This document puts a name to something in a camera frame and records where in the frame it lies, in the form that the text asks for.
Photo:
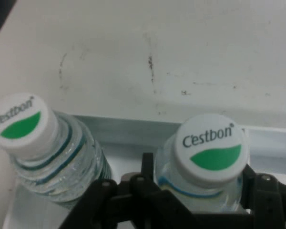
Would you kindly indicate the clear water bottle green label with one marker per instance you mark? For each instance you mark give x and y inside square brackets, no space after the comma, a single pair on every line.
[209,148]
[23,124]

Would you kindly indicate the white and blue cardboard box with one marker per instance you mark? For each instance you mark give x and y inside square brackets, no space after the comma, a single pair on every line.
[133,133]

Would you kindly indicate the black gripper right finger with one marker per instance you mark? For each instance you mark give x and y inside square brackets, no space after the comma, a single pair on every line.
[264,198]

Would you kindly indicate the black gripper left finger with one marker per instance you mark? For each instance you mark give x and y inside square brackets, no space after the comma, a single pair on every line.
[147,190]

